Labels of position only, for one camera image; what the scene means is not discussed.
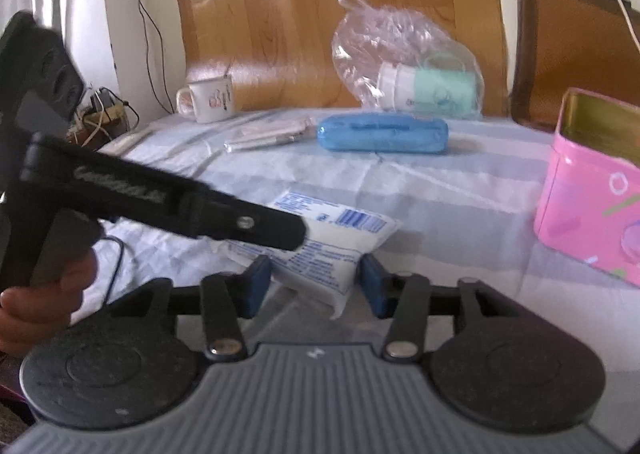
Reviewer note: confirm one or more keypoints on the white blue wipes pack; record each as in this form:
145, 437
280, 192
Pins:
324, 268

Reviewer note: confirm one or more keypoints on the mint green cup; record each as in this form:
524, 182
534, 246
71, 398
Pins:
441, 86

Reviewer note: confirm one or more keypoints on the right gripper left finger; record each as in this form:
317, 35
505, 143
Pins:
224, 299

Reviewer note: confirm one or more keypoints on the clear plastic bag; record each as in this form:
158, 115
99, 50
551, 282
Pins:
368, 36

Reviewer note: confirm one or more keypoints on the white card holder with lanyard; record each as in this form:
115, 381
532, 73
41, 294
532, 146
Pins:
270, 133

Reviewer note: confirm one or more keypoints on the cluttered side shelf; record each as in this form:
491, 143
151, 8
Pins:
102, 117

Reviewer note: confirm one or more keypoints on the left hand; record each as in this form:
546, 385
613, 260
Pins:
31, 315

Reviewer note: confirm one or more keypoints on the pink tin box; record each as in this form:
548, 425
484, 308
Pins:
589, 205

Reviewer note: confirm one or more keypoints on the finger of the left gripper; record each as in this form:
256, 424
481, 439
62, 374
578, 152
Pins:
225, 217

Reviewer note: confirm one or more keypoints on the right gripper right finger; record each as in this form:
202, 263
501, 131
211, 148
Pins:
405, 300

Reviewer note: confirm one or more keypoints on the white enamel mug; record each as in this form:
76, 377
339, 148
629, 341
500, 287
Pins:
207, 101

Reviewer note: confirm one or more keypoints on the blue tissue pack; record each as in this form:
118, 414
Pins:
383, 133

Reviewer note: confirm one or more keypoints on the brown chair back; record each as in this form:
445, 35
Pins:
565, 44

